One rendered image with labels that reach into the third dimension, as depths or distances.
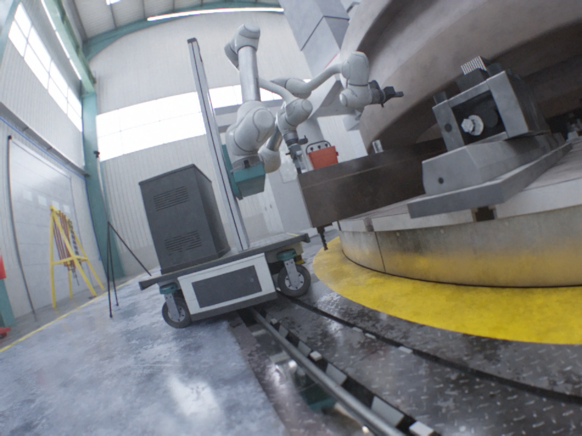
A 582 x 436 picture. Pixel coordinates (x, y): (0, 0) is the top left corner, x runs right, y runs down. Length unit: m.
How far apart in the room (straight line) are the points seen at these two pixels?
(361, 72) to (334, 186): 0.82
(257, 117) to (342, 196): 0.88
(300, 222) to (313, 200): 3.13
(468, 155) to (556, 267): 0.44
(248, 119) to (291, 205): 3.76
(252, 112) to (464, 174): 0.91
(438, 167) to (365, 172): 1.18
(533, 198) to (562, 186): 0.10
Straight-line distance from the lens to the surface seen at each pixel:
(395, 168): 1.99
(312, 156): 1.87
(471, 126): 1.08
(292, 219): 4.89
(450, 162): 0.75
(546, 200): 0.84
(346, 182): 1.86
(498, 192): 0.67
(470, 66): 1.31
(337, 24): 5.71
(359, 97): 1.40
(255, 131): 1.24
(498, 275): 0.99
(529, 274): 0.95
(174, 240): 1.48
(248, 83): 1.43
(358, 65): 1.37
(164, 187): 1.52
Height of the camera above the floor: 0.41
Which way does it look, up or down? level
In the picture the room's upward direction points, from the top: 16 degrees counter-clockwise
